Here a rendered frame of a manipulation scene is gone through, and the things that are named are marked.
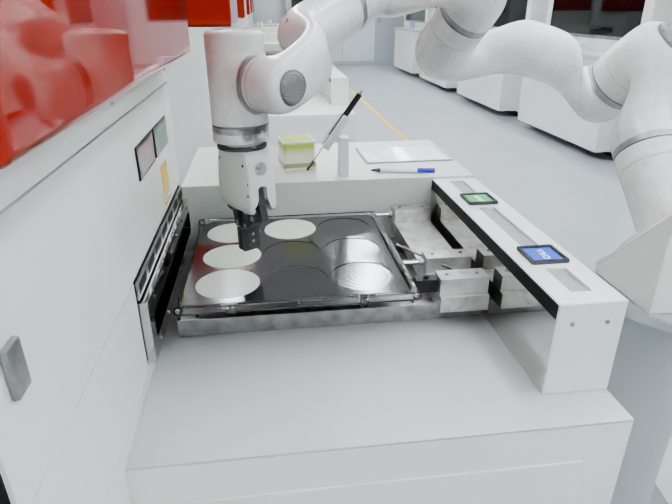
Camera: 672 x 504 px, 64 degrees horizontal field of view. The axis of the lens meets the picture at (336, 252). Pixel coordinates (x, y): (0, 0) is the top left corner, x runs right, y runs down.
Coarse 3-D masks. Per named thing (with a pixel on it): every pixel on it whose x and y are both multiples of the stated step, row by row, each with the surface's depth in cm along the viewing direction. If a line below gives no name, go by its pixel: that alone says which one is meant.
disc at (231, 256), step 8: (216, 248) 99; (224, 248) 99; (232, 248) 99; (256, 248) 98; (208, 256) 95; (216, 256) 95; (224, 256) 95; (232, 256) 95; (240, 256) 95; (248, 256) 95; (256, 256) 95; (208, 264) 92; (216, 264) 92; (224, 264) 92; (232, 264) 92; (240, 264) 92; (248, 264) 92
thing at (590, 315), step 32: (448, 192) 109; (480, 224) 93; (512, 224) 94; (512, 256) 81; (544, 288) 72; (576, 288) 72; (608, 288) 71; (576, 320) 69; (608, 320) 69; (576, 352) 71; (608, 352) 72; (544, 384) 73; (576, 384) 73
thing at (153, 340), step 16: (176, 224) 98; (176, 240) 96; (160, 256) 85; (176, 256) 102; (160, 272) 81; (176, 272) 96; (160, 288) 81; (176, 288) 93; (144, 304) 72; (160, 304) 86; (144, 320) 73; (160, 320) 81; (144, 336) 74; (160, 336) 79
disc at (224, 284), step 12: (204, 276) 88; (216, 276) 88; (228, 276) 88; (240, 276) 88; (252, 276) 88; (204, 288) 85; (216, 288) 85; (228, 288) 85; (240, 288) 85; (252, 288) 85
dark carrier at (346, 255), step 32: (320, 224) 110; (352, 224) 110; (288, 256) 96; (320, 256) 95; (352, 256) 96; (384, 256) 95; (192, 288) 85; (256, 288) 84; (288, 288) 85; (320, 288) 84; (352, 288) 85; (384, 288) 84
